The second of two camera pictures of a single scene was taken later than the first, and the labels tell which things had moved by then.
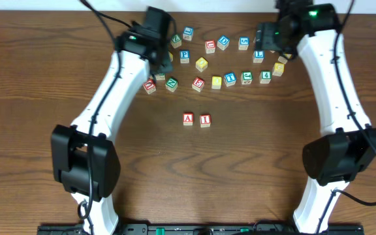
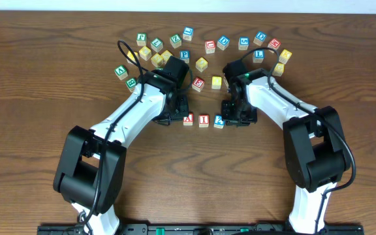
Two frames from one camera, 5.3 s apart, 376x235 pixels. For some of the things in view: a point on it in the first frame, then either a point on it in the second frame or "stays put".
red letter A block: [188, 119] stays put
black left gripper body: [164, 65] → [179, 109]
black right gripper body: [273, 36] → [238, 113]
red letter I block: [205, 121] stays put
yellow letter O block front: [216, 82] stays put
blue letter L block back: [188, 32] stays put
